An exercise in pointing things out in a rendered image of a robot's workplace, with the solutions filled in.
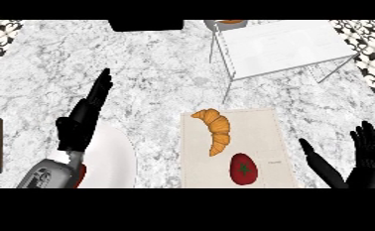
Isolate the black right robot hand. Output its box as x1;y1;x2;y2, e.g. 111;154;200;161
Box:
297;120;375;189

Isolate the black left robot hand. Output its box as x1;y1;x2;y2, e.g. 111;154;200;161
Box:
55;67;116;153

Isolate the beige placemat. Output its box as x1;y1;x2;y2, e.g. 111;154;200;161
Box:
179;107;300;189

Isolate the red tomato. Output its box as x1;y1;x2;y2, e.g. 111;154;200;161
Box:
230;153;261;186

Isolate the white plate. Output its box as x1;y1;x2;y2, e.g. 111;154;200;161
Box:
78;120;138;189

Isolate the orange croissant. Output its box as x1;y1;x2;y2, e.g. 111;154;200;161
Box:
191;108;233;158

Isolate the black appliance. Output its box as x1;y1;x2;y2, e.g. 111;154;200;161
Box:
107;19;187;33

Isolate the grey bowl with orange food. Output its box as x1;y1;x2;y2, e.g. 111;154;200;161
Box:
203;19;252;32

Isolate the white wire tiered shelf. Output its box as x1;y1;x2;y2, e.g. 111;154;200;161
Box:
209;19;362;106

